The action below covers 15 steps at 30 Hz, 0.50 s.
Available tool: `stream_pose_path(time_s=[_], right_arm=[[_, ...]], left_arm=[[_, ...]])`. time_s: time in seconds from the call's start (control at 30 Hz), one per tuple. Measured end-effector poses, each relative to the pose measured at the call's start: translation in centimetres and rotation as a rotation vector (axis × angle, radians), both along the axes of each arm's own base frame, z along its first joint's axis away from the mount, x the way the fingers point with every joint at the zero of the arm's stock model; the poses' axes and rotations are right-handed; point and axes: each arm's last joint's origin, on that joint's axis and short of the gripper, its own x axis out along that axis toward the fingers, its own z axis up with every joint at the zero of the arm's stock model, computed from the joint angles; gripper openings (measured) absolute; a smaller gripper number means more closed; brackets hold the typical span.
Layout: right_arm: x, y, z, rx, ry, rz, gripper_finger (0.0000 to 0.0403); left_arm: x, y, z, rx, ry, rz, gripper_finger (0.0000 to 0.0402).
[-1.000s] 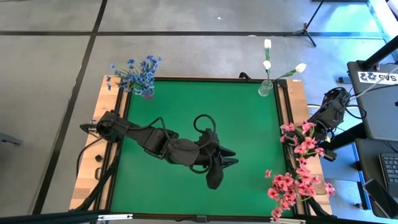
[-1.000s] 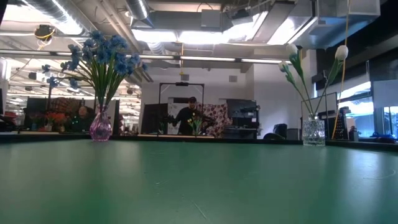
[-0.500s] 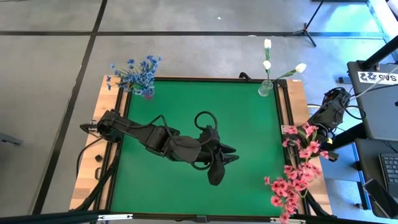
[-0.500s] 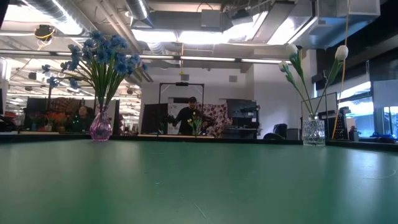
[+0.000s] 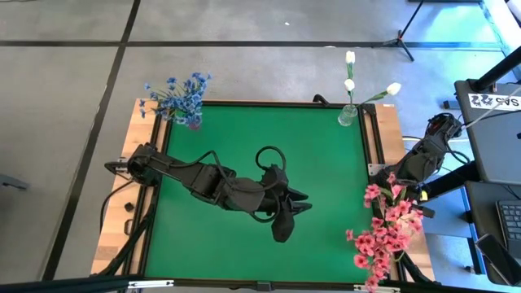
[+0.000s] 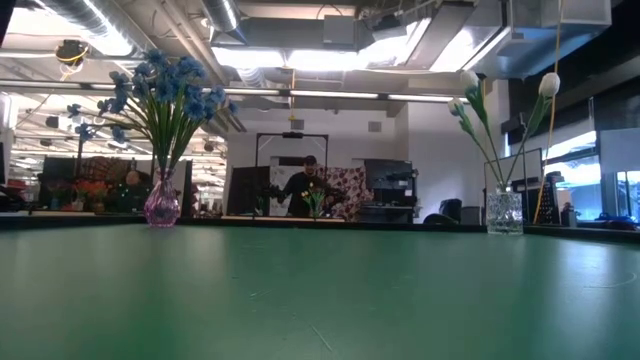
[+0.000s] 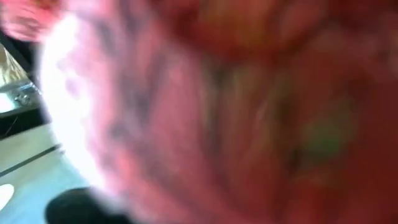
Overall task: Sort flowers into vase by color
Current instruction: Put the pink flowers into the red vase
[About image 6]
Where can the blue flower bunch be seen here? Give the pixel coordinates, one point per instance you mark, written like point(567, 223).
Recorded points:
point(195, 107)
point(117, 102)

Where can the white tulip with green stem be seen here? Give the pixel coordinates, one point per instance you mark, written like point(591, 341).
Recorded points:
point(469, 79)
point(454, 106)
point(549, 84)

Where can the yellow flowers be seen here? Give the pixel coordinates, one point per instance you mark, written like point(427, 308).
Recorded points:
point(314, 199)

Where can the purple glass vase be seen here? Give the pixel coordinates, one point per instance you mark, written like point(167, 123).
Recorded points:
point(161, 205)

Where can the clear cut-glass vase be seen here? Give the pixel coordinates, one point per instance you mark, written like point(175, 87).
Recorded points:
point(505, 212)

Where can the orange flowers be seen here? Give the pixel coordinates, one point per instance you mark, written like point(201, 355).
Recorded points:
point(92, 190)

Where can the person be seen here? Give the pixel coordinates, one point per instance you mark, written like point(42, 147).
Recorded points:
point(302, 190)

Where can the patterned cloth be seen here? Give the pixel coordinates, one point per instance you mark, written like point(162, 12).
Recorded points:
point(355, 185)

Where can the black chair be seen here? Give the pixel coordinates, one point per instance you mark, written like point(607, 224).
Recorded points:
point(447, 210)

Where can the black rack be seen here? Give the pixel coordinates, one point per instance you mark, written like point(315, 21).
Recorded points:
point(549, 202)

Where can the black rig frame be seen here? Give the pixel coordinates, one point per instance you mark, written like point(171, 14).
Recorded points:
point(292, 135)

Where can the silver ceiling duct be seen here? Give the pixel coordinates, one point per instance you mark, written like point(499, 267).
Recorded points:
point(222, 15)

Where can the black overhead camera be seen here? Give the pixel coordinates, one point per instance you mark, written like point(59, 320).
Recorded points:
point(71, 51)

